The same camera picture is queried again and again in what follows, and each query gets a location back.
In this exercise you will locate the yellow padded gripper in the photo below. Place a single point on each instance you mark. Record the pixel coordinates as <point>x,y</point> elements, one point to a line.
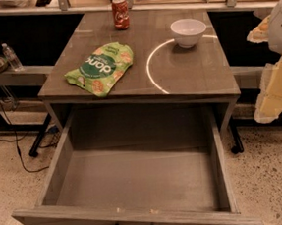
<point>281,29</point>

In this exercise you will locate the grey top drawer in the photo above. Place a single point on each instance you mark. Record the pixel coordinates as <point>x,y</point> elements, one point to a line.
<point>138,164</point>

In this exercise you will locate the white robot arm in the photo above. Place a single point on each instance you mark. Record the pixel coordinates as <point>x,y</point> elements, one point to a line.
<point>268,106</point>

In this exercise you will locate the grey wooden drawer cabinet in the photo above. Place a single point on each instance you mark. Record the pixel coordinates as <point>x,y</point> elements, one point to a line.
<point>161,71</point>

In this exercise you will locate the white bowl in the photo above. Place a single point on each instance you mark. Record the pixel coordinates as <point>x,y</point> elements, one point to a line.
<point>187,32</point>

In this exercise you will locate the red soda can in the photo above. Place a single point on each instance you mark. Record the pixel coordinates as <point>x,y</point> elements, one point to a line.
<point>120,14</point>

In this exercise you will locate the green chip bag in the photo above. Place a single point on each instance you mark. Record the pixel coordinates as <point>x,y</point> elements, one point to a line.
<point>102,69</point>

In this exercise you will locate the left grey bench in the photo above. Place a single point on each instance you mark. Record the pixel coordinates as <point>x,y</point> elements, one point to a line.
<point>29,76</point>

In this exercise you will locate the clear plastic water bottle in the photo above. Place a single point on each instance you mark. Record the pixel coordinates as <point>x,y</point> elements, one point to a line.
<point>12,57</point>

